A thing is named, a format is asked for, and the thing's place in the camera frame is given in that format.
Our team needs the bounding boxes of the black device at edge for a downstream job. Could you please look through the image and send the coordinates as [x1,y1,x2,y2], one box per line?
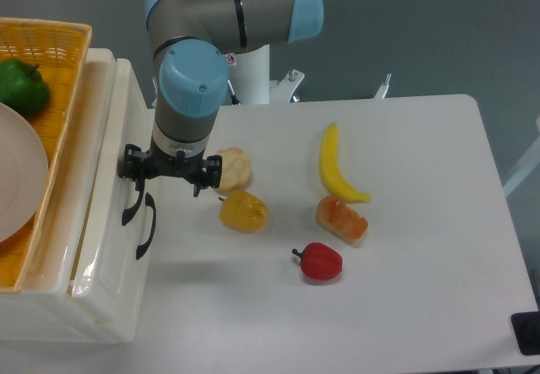
[510,312,540,355]

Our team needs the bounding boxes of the yellow bell pepper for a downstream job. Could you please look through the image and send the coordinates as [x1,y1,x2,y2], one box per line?
[219,189,268,232]

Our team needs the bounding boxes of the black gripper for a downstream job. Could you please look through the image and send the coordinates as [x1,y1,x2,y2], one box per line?
[117,141,223,197]

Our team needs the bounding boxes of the round bread roll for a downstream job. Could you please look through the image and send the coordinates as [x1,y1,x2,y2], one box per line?
[216,147,251,194]

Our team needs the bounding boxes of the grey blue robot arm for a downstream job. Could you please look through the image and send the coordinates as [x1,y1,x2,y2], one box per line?
[117,0,324,190]

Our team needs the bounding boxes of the yellow banana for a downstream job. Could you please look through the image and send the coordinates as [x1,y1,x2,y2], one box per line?
[319,122,371,203]

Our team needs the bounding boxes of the beige plate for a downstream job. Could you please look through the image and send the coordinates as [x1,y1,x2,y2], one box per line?
[1,105,48,241]

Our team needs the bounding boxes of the red bell pepper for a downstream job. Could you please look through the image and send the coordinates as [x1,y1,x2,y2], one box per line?
[291,242,343,281]

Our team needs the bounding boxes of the green bell pepper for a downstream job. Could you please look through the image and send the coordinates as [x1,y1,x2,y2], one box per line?
[1,59,51,117]

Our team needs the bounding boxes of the white drawer cabinet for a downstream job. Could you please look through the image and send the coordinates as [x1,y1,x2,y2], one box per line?
[0,47,162,344]

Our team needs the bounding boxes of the orange woven basket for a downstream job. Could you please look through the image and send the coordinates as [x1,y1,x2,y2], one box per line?
[1,17,92,294]

